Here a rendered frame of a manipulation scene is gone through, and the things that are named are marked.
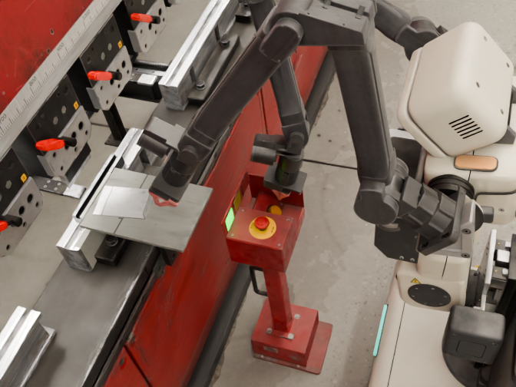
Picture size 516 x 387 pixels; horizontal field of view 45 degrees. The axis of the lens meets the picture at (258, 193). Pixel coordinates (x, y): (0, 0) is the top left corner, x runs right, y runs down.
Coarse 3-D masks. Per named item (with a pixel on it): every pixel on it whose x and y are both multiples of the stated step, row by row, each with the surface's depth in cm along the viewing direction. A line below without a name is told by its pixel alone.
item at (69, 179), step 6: (84, 150) 140; (90, 150) 142; (78, 156) 138; (84, 156) 140; (90, 156) 144; (78, 162) 139; (84, 162) 143; (72, 168) 137; (78, 168) 139; (66, 174) 135; (72, 174) 137; (78, 174) 141; (66, 180) 136; (72, 180) 139
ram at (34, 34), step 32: (0, 0) 103; (32, 0) 110; (64, 0) 118; (0, 32) 104; (32, 32) 112; (64, 32) 120; (96, 32) 130; (0, 64) 106; (32, 64) 113; (64, 64) 122; (0, 96) 107
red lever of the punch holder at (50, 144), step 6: (60, 138) 123; (66, 138) 122; (72, 138) 122; (36, 144) 115; (42, 144) 115; (48, 144) 116; (54, 144) 117; (60, 144) 119; (66, 144) 122; (72, 144) 122
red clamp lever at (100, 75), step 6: (90, 72) 126; (96, 72) 127; (102, 72) 128; (108, 72) 130; (114, 72) 134; (120, 72) 134; (90, 78) 127; (96, 78) 126; (102, 78) 128; (108, 78) 130; (114, 78) 134; (120, 78) 134
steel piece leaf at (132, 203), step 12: (120, 192) 147; (132, 192) 147; (144, 192) 146; (108, 204) 145; (120, 204) 145; (132, 204) 144; (144, 204) 144; (120, 216) 143; (132, 216) 142; (144, 216) 141
